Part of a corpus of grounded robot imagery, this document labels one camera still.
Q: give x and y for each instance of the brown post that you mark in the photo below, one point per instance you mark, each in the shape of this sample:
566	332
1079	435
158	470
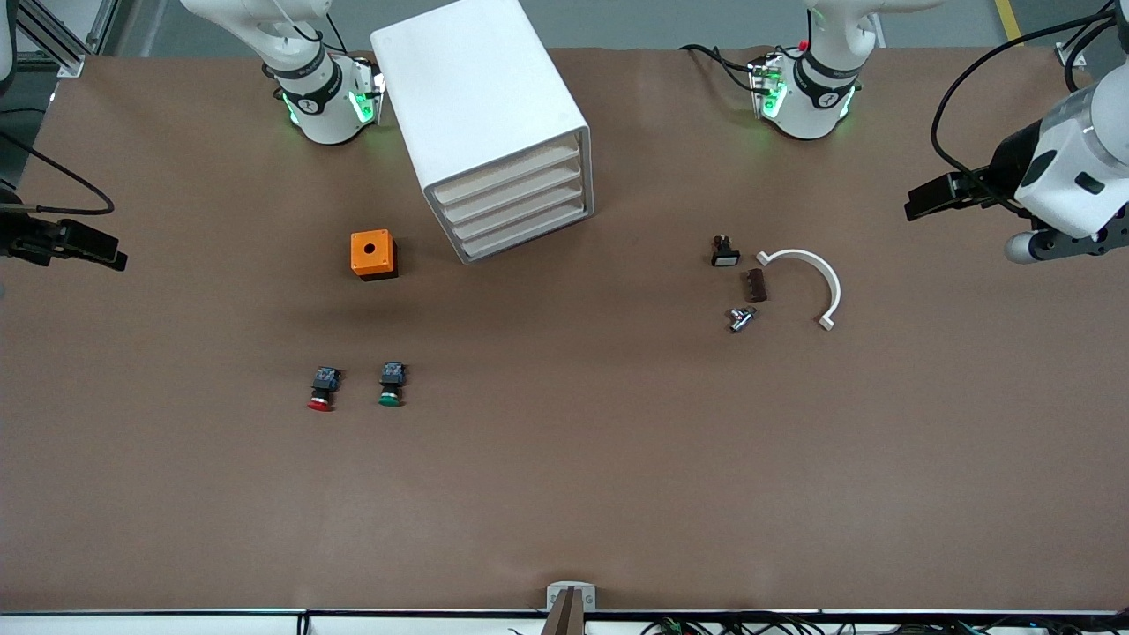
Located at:
569	617

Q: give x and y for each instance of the green mushroom push button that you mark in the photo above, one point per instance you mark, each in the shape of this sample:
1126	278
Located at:
392	381

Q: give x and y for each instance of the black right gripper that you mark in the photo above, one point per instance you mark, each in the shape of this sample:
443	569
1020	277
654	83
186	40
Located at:
19	238

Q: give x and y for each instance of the aluminium frame profile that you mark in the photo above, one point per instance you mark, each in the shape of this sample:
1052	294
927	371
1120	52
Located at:
69	62
1070	56

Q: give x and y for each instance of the white plastic drawer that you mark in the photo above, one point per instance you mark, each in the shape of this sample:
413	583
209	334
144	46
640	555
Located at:
522	231
516	212
507	174
512	192

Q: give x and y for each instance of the white table edge rail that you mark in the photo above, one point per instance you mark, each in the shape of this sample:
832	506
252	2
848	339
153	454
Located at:
176	623

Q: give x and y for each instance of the white curved bracket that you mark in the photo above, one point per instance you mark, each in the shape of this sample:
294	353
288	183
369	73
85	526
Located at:
829	278

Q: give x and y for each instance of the orange button enclosure box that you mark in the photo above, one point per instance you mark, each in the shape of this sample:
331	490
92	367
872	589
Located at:
370	260

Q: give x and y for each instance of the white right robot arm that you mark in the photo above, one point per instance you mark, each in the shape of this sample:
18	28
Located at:
317	106

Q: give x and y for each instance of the small brown block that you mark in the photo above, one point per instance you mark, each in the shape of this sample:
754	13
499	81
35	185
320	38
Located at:
754	286

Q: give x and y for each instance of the small black rectangular switch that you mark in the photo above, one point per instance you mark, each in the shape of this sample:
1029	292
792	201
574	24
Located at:
725	256

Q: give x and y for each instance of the red mushroom push button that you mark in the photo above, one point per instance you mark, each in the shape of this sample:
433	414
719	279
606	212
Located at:
323	388

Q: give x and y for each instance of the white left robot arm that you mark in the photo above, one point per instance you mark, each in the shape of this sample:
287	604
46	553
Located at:
811	106

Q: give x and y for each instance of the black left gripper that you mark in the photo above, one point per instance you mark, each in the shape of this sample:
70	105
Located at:
1006	164

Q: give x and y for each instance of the silver metal fitting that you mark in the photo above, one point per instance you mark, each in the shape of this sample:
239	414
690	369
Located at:
741	319

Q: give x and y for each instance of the grey table edge bracket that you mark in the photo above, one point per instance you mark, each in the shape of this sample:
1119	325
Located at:
554	600

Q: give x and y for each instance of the white drawer cabinet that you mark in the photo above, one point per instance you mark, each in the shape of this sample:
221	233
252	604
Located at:
476	79

